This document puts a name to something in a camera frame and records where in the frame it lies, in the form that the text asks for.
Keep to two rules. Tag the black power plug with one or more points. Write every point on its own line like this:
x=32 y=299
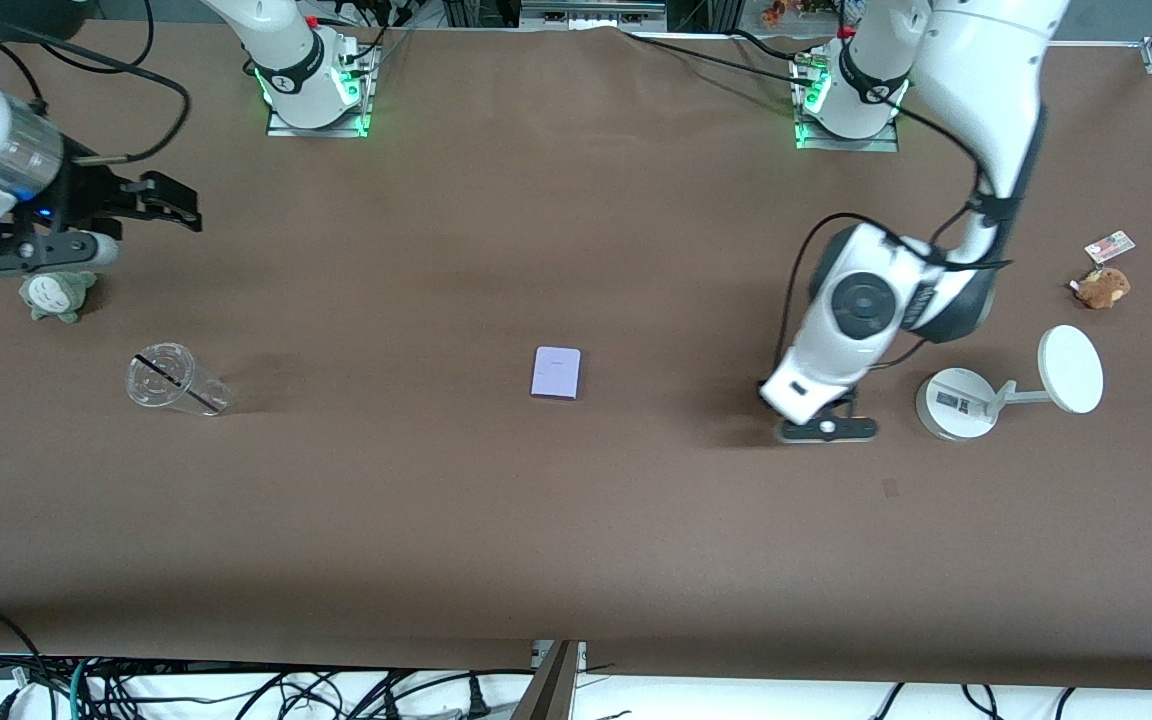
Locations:
x=477 y=700

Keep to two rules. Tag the grey totoro plush toy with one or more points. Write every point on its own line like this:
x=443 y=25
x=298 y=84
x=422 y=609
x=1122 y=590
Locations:
x=56 y=298

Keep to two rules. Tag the clear plastic cup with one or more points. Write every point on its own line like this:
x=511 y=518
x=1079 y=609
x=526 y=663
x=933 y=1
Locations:
x=164 y=378

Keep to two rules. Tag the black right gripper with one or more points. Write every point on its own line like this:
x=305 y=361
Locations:
x=86 y=192

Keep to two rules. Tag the white round-base desk stand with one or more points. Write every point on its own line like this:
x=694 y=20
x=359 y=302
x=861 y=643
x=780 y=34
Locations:
x=956 y=405

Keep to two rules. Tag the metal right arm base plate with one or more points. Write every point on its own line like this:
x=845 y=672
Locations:
x=321 y=128

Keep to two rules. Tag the small orange toy figure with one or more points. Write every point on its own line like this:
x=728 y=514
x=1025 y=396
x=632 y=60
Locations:
x=774 y=12

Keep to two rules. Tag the brown plush animal toy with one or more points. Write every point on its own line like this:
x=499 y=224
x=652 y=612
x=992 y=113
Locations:
x=1103 y=288

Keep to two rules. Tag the grey metal box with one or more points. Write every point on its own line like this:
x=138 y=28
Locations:
x=591 y=12

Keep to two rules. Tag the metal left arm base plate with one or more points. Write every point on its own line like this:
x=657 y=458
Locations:
x=846 y=143

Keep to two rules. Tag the brown table cover sheet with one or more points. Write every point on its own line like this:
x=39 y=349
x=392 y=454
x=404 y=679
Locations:
x=576 y=550

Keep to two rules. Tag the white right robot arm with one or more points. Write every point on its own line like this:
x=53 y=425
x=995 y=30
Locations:
x=286 y=60

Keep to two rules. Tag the lilac folding phone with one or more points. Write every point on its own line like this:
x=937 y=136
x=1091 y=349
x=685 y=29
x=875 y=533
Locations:
x=556 y=374

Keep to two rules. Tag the small printed tag card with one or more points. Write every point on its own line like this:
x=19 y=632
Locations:
x=1110 y=245

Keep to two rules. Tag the black drinking straw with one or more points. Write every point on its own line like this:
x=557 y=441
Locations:
x=176 y=379

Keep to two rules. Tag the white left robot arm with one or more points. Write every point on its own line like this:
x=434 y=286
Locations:
x=976 y=80

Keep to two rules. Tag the grey metal table post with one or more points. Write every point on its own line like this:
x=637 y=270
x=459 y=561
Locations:
x=551 y=690

